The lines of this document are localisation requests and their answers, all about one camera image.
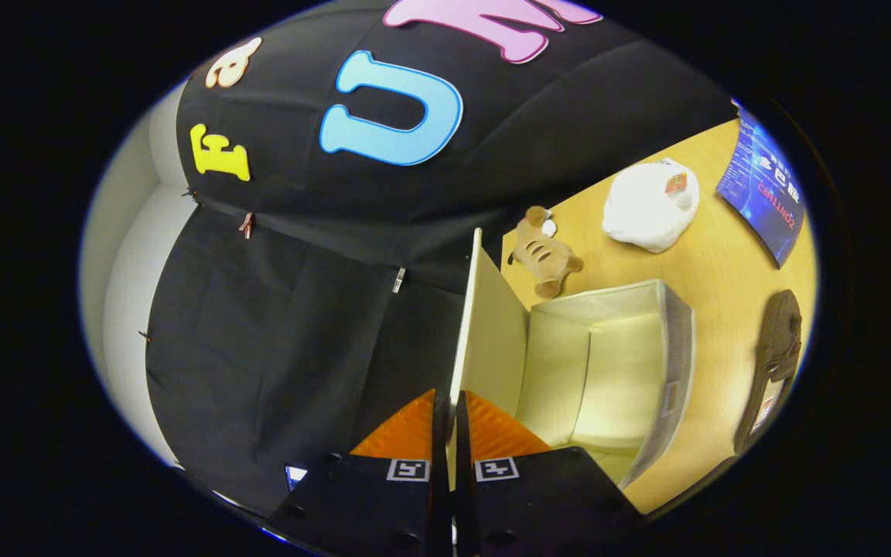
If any grey fabric storage box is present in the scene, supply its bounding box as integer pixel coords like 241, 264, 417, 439
449, 227, 695, 490

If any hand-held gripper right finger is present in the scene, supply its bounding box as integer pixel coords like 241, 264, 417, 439
453, 389, 644, 557

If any brown striped plush toy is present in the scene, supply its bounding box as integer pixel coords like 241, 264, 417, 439
507, 205, 584, 299

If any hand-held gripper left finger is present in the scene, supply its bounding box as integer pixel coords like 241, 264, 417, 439
268, 388, 450, 557

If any black backdrop cloth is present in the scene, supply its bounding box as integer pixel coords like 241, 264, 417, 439
144, 0, 740, 519

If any white plush toy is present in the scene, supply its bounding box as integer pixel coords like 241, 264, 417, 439
602, 158, 700, 254

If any blue book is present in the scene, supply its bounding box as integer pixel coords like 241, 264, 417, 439
716, 104, 807, 268

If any brown fuzzy shoe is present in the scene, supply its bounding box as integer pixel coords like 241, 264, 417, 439
733, 289, 804, 456

